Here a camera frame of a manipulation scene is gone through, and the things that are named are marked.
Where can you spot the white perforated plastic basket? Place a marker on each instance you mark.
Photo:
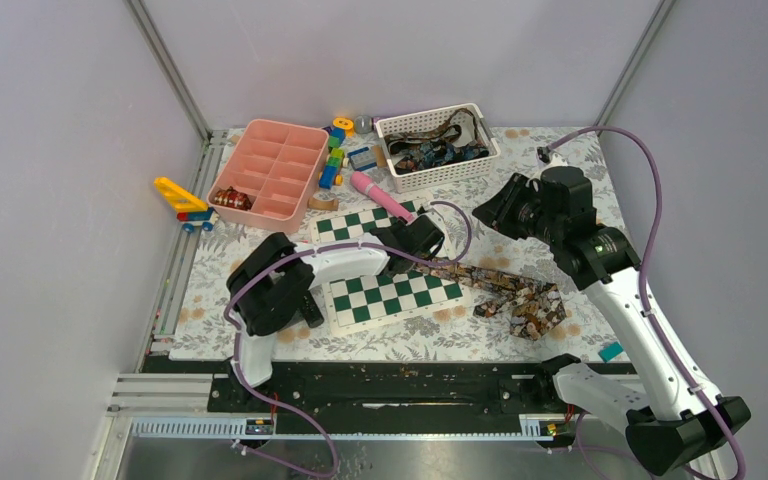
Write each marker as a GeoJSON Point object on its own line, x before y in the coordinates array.
{"type": "Point", "coordinates": [458, 124]}

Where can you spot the purple glitter microphone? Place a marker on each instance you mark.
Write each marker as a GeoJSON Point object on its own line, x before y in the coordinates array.
{"type": "Point", "coordinates": [363, 124]}

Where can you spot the small teal block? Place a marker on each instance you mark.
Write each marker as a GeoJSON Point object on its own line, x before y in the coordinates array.
{"type": "Point", "coordinates": [610, 352]}

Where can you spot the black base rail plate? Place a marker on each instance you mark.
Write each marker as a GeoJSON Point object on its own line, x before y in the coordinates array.
{"type": "Point", "coordinates": [416, 398]}

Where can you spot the wooden arch block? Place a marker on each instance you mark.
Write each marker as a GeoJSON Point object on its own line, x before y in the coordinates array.
{"type": "Point", "coordinates": [324, 201]}

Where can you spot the blue grey lego brick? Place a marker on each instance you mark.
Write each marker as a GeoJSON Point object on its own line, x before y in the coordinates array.
{"type": "Point", "coordinates": [362, 159]}

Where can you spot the rolled red patterned tie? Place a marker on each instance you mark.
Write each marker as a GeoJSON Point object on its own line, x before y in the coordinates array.
{"type": "Point", "coordinates": [232, 198]}

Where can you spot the brown floral patterned tie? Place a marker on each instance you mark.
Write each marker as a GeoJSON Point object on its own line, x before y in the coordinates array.
{"type": "Point", "coordinates": [534, 307]}

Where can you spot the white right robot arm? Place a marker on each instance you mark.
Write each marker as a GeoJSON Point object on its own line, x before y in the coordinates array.
{"type": "Point", "coordinates": [680, 415]}

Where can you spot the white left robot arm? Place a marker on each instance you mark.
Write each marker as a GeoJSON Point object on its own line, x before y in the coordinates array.
{"type": "Point", "coordinates": [273, 284]}

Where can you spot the colourful lego block vehicle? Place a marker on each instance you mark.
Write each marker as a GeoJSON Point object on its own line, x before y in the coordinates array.
{"type": "Point", "coordinates": [338, 131]}

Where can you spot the wooden rectangular block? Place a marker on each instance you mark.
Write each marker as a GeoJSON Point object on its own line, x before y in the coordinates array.
{"type": "Point", "coordinates": [380, 157]}

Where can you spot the pink divided organizer tray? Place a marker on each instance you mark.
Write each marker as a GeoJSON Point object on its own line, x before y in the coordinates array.
{"type": "Point", "coordinates": [277, 165]}

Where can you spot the green white chessboard mat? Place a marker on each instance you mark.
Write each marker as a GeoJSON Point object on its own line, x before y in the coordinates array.
{"type": "Point", "coordinates": [368, 302]}

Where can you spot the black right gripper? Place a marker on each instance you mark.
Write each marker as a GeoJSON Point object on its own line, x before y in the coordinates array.
{"type": "Point", "coordinates": [498, 210]}

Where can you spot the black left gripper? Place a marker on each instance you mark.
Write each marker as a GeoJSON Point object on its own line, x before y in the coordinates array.
{"type": "Point", "coordinates": [400, 223]}

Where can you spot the blue patterned tie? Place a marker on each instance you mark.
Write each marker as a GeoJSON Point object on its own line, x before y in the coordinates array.
{"type": "Point", "coordinates": [429, 155]}

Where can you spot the black microphone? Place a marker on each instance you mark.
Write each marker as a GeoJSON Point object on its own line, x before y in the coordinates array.
{"type": "Point", "coordinates": [310, 311]}

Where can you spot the yellow toy crane car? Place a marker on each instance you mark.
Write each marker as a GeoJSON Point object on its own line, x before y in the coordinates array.
{"type": "Point", "coordinates": [193, 213]}

